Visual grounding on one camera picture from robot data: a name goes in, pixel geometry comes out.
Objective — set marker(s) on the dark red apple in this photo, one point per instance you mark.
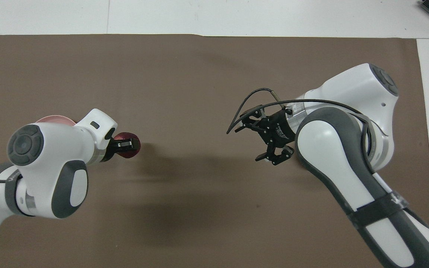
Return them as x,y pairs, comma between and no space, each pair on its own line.
135,143

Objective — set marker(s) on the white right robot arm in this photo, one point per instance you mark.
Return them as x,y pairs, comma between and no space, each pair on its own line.
330,156

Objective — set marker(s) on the pink plate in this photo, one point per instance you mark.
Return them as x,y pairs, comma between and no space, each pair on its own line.
54,119

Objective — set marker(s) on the brown table mat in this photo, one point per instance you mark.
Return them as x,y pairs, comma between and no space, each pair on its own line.
199,82

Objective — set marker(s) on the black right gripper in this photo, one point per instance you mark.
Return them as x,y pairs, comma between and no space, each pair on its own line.
278,130

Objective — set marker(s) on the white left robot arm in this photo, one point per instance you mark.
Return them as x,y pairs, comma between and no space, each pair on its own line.
50,149

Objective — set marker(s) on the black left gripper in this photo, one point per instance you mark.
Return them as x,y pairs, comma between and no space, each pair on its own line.
111,149

